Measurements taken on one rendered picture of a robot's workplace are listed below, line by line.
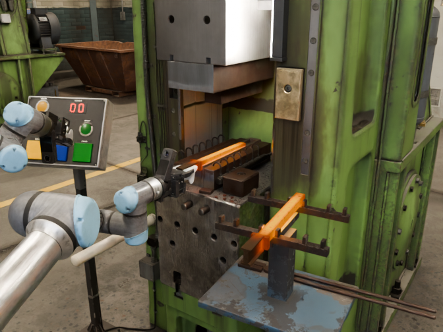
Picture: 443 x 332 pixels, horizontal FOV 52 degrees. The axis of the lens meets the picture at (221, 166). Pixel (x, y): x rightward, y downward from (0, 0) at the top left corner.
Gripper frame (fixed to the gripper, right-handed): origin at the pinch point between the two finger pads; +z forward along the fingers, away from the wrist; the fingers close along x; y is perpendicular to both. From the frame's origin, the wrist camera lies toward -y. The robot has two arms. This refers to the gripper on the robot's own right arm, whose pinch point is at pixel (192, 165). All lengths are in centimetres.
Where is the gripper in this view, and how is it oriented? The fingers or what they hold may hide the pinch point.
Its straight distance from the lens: 164.1
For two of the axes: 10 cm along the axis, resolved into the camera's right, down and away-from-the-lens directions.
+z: 5.7, -2.7, 7.8
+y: 0.0, 9.5, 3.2
